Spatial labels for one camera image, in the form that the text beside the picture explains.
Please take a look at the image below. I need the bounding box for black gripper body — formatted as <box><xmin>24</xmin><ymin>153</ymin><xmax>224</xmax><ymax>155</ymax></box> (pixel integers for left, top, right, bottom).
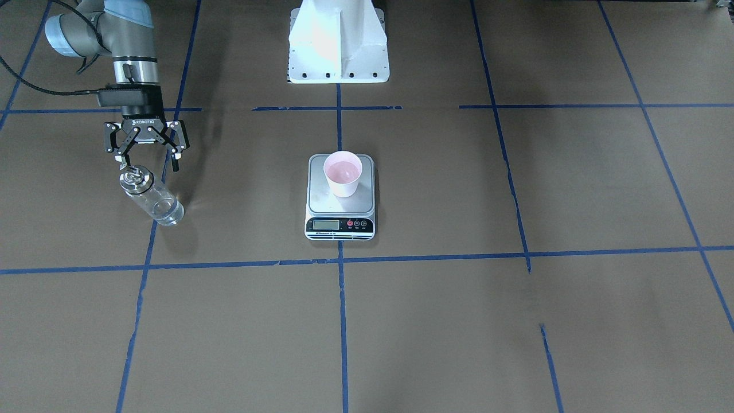
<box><xmin>103</xmin><ymin>106</ymin><xmax>189</xmax><ymax>154</ymax></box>

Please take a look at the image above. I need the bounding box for glass sauce dispenser bottle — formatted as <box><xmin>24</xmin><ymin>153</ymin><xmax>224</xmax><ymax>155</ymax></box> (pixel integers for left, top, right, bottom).
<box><xmin>119</xmin><ymin>165</ymin><xmax>185</xmax><ymax>227</ymax></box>

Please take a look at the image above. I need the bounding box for pink plastic cup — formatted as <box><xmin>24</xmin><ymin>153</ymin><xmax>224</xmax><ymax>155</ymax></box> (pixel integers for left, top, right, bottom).
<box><xmin>323</xmin><ymin>151</ymin><xmax>364</xmax><ymax>198</ymax></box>

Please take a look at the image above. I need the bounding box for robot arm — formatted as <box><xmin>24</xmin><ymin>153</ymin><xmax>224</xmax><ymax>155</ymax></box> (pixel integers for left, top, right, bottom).
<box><xmin>44</xmin><ymin>1</ymin><xmax>189</xmax><ymax>172</ymax></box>

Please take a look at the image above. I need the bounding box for digital kitchen scale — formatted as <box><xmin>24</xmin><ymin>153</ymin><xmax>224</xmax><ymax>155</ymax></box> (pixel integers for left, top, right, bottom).
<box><xmin>304</xmin><ymin>154</ymin><xmax>377</xmax><ymax>241</ymax></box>

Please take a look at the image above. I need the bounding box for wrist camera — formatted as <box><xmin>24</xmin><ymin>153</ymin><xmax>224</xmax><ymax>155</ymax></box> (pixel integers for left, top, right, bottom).
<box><xmin>96</xmin><ymin>84</ymin><xmax>163</xmax><ymax>110</ymax></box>

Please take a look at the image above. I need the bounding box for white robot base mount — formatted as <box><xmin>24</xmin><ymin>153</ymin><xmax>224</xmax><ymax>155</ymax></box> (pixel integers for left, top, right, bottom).
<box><xmin>287</xmin><ymin>1</ymin><xmax>391</xmax><ymax>84</ymax></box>

